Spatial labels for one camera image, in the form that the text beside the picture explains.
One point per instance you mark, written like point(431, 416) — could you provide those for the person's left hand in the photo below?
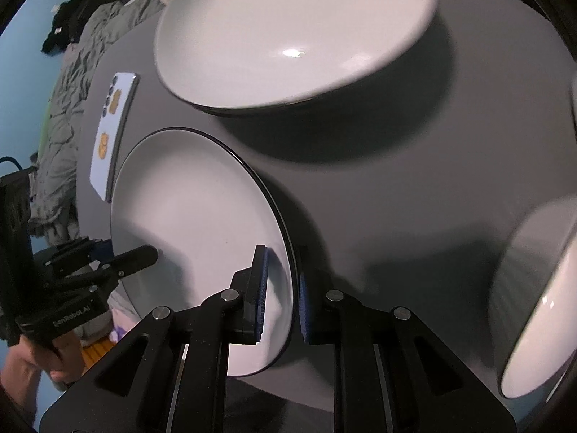
point(67, 358)

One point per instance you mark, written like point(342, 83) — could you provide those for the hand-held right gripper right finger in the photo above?
point(304, 311)

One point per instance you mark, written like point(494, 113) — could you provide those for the white bowl black rim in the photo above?
point(536, 324)
point(293, 18)

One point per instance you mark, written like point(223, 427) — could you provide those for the grey duvet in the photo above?
point(67, 99)

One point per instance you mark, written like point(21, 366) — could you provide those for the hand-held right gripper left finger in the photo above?
point(260, 297)

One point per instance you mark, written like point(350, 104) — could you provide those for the white plate black rim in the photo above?
point(189, 216)

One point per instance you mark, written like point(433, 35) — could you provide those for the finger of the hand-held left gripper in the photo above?
point(102, 250)
point(135, 259)

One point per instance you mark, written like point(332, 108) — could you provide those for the white smartphone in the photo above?
point(112, 144)

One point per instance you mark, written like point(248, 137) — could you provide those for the pale printed cloth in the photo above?
point(121, 320)

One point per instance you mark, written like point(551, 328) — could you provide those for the person's left forearm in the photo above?
point(18, 379)

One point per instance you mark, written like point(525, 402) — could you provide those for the black clothes pile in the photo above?
point(72, 22)

